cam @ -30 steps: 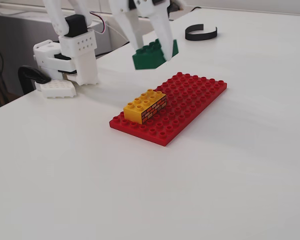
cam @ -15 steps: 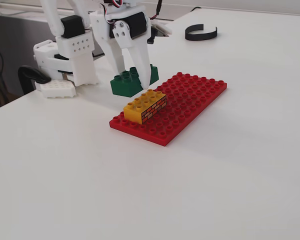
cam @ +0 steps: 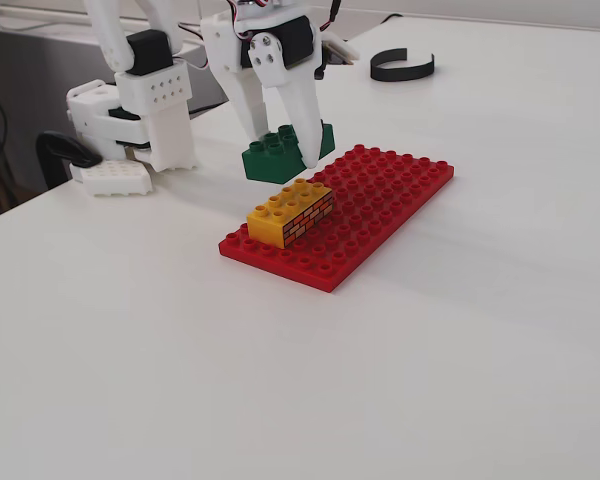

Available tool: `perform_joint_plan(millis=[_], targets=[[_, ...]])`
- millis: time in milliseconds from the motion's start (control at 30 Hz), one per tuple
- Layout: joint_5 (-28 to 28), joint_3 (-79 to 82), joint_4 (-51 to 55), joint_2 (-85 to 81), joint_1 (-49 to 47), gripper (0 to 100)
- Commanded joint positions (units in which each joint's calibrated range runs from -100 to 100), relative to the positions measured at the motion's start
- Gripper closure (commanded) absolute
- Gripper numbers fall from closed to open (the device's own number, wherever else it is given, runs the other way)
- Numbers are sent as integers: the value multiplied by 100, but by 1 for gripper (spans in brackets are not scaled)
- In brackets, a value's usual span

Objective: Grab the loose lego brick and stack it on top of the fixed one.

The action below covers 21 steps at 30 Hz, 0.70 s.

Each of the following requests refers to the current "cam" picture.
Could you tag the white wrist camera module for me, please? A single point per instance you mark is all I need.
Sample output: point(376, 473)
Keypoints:
point(341, 50)

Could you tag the yellow lego brick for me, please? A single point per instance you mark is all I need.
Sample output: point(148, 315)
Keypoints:
point(275, 227)

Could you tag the large green lego brick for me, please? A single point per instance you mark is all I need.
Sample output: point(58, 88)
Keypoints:
point(270, 167)

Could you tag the black table clamp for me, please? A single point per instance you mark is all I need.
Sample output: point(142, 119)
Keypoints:
point(62, 147)

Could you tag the white perforated base plate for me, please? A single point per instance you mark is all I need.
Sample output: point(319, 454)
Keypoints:
point(112, 177)

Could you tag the red lego baseplate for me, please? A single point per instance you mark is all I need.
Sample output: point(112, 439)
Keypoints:
point(380, 210)

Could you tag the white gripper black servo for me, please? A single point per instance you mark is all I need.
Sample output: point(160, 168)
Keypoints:
point(272, 62)

